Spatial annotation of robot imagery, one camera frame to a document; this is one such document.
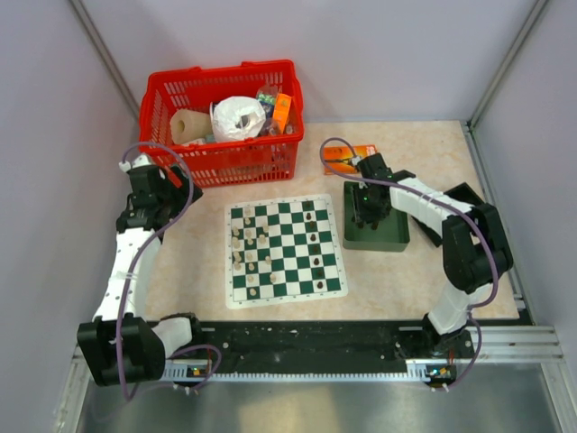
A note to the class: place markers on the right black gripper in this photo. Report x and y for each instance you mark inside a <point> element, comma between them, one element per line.
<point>361,215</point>

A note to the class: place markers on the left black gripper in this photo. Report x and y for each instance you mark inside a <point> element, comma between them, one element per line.
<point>182,193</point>

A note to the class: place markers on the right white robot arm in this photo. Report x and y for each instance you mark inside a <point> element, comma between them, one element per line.
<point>476,252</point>

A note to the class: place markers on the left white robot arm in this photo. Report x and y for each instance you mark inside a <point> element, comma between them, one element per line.
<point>119,344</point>

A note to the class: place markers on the green white chess mat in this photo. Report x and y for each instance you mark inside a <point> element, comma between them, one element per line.
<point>269,259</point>

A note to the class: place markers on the green piece tray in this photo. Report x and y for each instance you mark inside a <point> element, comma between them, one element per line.
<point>391,235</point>

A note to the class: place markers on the orange razor box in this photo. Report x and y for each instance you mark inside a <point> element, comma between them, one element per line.
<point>340,157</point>

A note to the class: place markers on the beige paper roll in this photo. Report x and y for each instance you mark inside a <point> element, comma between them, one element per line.
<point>188,125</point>

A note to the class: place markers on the white toilet paper roll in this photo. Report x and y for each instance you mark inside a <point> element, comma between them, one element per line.
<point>236,119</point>

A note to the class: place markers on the red plastic shopping basket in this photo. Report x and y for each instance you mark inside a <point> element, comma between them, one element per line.
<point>266,158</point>

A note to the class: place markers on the orange carton in basket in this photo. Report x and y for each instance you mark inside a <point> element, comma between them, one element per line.
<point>281,111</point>

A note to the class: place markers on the green snack packet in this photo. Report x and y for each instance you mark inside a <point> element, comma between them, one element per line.
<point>267,96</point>

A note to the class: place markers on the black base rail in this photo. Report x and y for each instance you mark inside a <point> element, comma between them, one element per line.
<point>327,346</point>

